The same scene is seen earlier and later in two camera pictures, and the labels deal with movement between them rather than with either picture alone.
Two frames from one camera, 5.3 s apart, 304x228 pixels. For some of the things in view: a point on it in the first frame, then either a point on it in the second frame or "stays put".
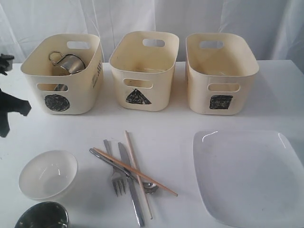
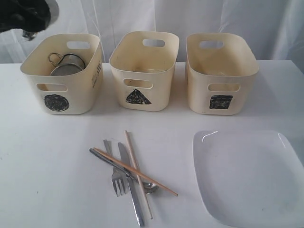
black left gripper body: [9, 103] -> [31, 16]
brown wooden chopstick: [137, 172] stays put
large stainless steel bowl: [61, 87] -> [66, 70]
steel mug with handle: [71, 63] stays put
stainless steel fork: [118, 179] stays put
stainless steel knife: [133, 191] stays put
